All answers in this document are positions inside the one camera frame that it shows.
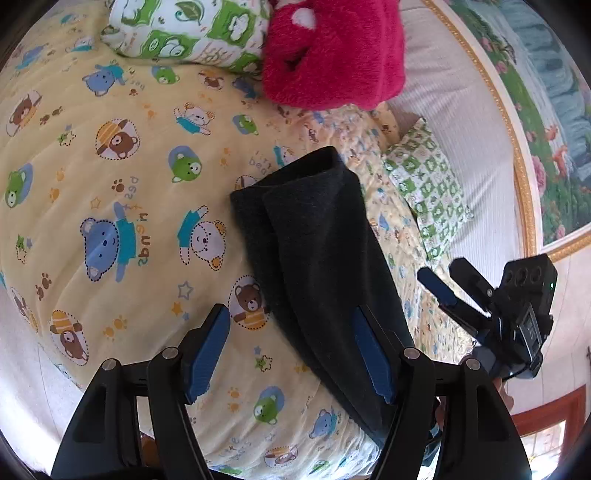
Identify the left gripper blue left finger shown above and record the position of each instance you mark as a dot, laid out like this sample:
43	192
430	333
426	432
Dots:
201	348

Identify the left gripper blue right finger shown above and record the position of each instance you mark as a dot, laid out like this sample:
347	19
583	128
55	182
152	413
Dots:
377	364

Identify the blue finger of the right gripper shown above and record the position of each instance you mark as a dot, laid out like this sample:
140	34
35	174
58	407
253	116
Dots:
435	285

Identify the black pants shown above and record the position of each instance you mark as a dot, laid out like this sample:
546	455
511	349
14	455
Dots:
316	259

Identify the right hand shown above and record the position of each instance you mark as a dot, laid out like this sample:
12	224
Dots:
507	399

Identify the yellow cartoon bear quilt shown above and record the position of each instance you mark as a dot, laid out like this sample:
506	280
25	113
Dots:
117	236

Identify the white striped headboard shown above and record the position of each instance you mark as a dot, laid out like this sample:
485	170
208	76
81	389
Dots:
446	88

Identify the gold framed landscape painting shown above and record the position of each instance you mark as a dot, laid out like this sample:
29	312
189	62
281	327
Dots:
545	103

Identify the red plush pillow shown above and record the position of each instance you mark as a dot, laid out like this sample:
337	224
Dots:
321	55

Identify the green patterned white pillow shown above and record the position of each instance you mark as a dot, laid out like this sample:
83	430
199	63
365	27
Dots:
221	33

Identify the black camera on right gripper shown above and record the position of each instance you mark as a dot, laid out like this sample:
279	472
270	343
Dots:
528	280

